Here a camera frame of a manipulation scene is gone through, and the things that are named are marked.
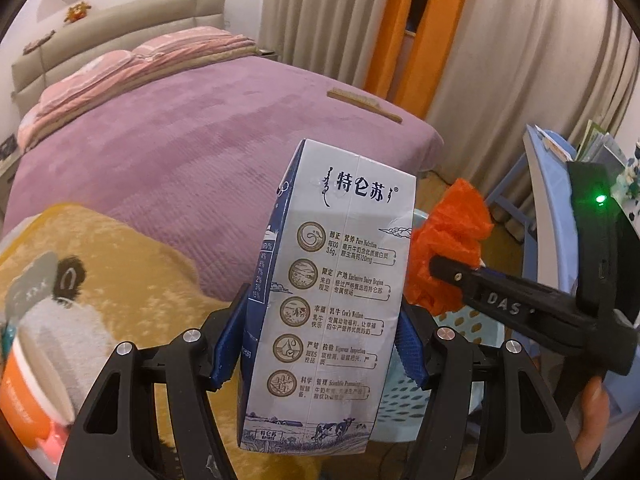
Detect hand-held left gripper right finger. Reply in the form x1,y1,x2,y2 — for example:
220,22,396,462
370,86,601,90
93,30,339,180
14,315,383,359
394,306,584,480

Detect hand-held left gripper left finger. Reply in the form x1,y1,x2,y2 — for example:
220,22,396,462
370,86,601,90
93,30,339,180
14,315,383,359
55,284,252,480

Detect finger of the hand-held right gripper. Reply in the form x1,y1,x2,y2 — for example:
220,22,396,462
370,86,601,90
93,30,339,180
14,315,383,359
430,255,592,333

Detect light blue plastic basket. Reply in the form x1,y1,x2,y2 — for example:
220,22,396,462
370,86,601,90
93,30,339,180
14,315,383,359
372,207,501,443

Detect orange plastic bag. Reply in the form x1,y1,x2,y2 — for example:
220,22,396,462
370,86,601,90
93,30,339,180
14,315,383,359
404,178,495,313

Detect white and blue milk carton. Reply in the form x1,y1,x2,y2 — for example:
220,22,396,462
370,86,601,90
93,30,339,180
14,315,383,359
239,139,417,456

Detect orange cup with white lid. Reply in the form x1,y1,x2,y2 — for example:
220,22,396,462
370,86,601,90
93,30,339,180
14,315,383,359
0,331,77,453

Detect green packet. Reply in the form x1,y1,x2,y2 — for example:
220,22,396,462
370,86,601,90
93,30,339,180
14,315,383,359
0,320,17,361

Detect person's right hand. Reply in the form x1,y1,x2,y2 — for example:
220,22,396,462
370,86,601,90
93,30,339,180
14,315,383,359
574,376,612,472

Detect blue plastic chair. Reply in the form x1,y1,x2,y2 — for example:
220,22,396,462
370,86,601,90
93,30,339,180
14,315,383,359
484,124,601,311

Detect small teal ornament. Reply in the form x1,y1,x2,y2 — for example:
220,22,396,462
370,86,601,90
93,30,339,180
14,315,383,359
617,142,640,211

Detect yellow printed blanket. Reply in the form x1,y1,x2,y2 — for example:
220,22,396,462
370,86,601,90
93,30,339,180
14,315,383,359
0,202,321,480

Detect stack of books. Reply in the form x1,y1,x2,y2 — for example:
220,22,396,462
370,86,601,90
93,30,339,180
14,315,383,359
579,119,628,166

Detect paper stack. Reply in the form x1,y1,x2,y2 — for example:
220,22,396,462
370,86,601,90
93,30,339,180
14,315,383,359
536,126,577,162

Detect purple bedspread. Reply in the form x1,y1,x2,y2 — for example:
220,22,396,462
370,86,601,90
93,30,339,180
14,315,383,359
2,55,446,301

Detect beige curtain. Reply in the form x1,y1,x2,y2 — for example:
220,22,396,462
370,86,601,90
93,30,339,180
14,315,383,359
425,0,640,158
257,0,398,88

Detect grey nightstand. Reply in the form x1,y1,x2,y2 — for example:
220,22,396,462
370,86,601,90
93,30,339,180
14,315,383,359
0,152,22,196

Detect pink striped quilt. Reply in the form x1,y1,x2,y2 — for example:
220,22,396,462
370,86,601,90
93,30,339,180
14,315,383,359
17,30,258,152

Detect pink pillow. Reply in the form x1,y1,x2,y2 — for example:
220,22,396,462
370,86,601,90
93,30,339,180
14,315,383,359
131,27,237,58
39,52,137,113

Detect beige upholstered bed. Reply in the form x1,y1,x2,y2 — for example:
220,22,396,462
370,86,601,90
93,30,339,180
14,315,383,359
0,0,446,306

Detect orange plush toy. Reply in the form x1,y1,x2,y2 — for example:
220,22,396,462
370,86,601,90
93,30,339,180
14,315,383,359
63,2,94,26

